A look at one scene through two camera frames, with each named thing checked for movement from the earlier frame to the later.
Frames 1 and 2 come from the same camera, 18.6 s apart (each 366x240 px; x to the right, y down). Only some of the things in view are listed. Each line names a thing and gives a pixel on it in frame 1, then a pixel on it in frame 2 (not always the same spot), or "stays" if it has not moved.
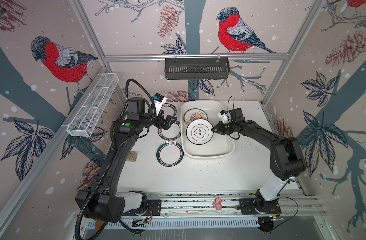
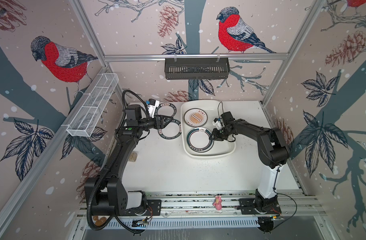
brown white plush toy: x=98 y=224 stays
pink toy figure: x=218 y=202 stays
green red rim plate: x=170 y=153 → x=198 y=140
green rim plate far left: x=169 y=110 stays
